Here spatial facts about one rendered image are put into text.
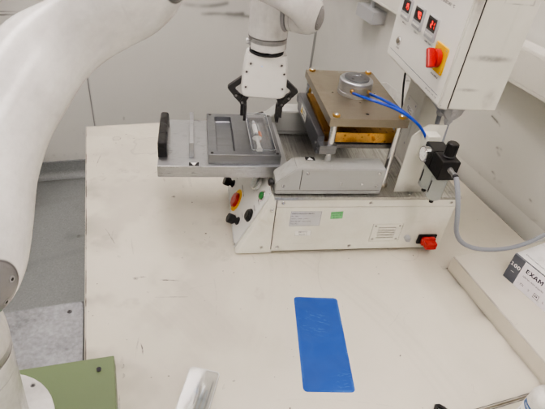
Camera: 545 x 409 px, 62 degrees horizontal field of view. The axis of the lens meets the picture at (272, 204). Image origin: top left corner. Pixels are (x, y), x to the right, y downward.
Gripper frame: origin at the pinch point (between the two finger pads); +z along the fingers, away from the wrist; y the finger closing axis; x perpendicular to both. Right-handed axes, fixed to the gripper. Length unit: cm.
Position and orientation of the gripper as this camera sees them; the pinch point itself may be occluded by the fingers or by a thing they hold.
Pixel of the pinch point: (260, 114)
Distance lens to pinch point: 110.4
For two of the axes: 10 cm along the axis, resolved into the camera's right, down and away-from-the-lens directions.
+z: -1.0, 7.9, 6.1
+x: -0.7, -6.2, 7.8
